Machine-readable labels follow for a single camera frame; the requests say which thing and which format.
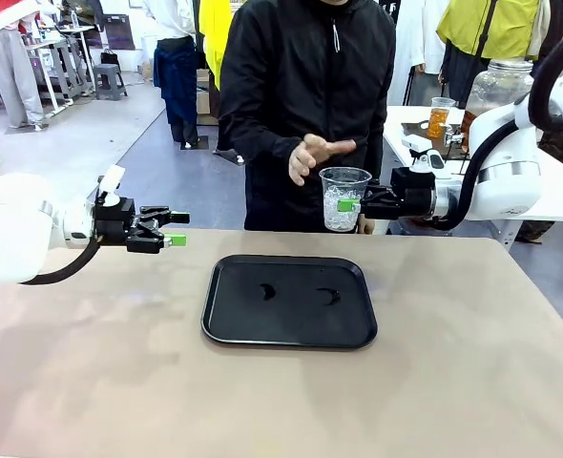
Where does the person right hand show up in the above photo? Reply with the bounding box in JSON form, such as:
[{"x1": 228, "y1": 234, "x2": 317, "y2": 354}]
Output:
[{"x1": 287, "y1": 133, "x2": 359, "y2": 187}]

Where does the person right forearm black sleeve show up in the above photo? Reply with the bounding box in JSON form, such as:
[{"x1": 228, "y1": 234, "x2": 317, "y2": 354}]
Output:
[{"x1": 228, "y1": 135, "x2": 307, "y2": 166}]

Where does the grey plastic stool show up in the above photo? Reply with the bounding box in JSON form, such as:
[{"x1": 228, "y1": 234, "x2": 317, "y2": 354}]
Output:
[{"x1": 92, "y1": 62, "x2": 129, "y2": 101}]

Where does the metal workbench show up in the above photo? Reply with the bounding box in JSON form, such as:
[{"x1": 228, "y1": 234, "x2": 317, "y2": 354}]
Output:
[{"x1": 23, "y1": 23, "x2": 96, "y2": 114}]

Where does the black metal drip tray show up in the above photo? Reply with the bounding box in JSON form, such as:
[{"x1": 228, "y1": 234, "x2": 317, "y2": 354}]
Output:
[{"x1": 400, "y1": 121, "x2": 471, "y2": 161}]

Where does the yellow garment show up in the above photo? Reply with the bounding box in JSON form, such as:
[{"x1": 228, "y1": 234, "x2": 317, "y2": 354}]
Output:
[{"x1": 198, "y1": 0, "x2": 235, "y2": 92}]

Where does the dark brown panel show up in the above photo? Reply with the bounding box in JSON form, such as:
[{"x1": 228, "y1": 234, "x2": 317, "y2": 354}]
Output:
[{"x1": 104, "y1": 13, "x2": 137, "y2": 52}]

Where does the person in black jacket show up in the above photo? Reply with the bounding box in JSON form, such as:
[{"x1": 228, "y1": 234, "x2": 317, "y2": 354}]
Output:
[{"x1": 217, "y1": 0, "x2": 397, "y2": 234}]

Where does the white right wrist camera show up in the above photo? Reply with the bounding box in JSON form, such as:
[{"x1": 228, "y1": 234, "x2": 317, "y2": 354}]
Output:
[{"x1": 400, "y1": 134, "x2": 448, "y2": 180}]

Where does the glass drink dispenser jar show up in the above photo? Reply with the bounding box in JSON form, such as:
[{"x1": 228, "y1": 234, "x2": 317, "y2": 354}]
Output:
[{"x1": 460, "y1": 59, "x2": 535, "y2": 133}]

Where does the clear plastic cup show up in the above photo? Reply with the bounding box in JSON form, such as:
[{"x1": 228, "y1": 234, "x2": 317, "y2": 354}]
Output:
[
  {"x1": 427, "y1": 96, "x2": 457, "y2": 140},
  {"x1": 318, "y1": 166, "x2": 373, "y2": 234}
]

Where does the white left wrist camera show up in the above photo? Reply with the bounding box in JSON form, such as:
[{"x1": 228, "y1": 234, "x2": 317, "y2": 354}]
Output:
[{"x1": 97, "y1": 164, "x2": 126, "y2": 207}]

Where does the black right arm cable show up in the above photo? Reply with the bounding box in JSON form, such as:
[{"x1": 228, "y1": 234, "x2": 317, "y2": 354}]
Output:
[{"x1": 422, "y1": 29, "x2": 563, "y2": 233}]

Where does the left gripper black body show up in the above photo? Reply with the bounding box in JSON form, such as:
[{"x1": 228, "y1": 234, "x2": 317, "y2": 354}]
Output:
[{"x1": 94, "y1": 196, "x2": 137, "y2": 247}]

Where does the cardboard box stack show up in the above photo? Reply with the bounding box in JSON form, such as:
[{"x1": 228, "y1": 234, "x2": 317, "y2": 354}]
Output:
[{"x1": 195, "y1": 69, "x2": 220, "y2": 126}]

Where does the black serving tray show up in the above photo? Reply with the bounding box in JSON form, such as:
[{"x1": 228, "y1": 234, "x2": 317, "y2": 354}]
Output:
[{"x1": 200, "y1": 254, "x2": 378, "y2": 350}]

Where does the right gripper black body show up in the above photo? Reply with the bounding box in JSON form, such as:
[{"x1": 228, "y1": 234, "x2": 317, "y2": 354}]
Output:
[{"x1": 389, "y1": 166, "x2": 438, "y2": 220}]

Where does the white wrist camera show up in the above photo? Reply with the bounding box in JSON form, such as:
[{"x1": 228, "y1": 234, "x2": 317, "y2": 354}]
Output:
[
  {"x1": 400, "y1": 134, "x2": 448, "y2": 180},
  {"x1": 97, "y1": 164, "x2": 126, "y2": 207}
]

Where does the metal dispenser spigot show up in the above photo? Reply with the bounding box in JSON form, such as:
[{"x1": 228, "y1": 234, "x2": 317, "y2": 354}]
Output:
[{"x1": 442, "y1": 124, "x2": 467, "y2": 148}]

